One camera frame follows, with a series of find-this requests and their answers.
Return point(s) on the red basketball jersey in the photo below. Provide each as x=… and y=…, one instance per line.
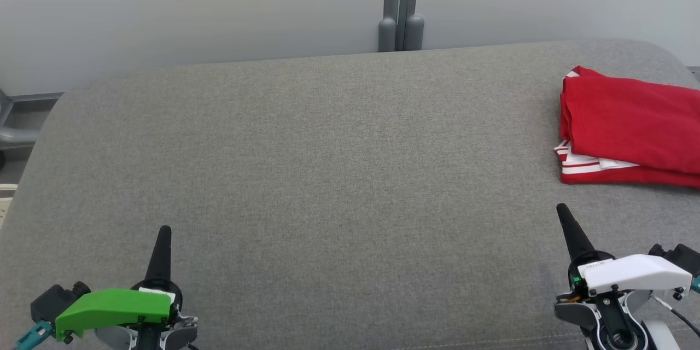
x=629, y=120

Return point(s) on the white laundry basket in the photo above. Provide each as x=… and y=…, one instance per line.
x=6, y=202

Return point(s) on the grey rounded post foot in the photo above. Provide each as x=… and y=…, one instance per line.
x=387, y=34
x=414, y=33

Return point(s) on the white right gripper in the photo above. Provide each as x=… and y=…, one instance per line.
x=634, y=273

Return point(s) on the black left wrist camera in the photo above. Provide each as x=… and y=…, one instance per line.
x=52, y=301

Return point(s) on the grey metal frame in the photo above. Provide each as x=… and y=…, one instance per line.
x=22, y=134

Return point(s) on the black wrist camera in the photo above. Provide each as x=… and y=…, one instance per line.
x=683, y=258
x=52, y=301

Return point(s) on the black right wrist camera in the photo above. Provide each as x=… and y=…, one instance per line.
x=683, y=258

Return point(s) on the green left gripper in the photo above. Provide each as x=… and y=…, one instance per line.
x=109, y=309

